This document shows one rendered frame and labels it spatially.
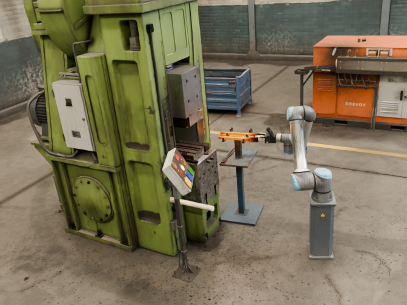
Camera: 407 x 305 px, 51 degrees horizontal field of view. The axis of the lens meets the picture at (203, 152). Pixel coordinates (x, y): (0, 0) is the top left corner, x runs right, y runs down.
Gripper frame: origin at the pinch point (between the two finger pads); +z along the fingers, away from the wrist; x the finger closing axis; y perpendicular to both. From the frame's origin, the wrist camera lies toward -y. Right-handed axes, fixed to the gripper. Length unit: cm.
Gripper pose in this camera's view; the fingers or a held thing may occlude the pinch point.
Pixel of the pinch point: (257, 134)
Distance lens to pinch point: 429.9
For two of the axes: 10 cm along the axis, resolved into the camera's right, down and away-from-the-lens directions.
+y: 0.9, 9.1, 4.1
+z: -9.3, -0.7, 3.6
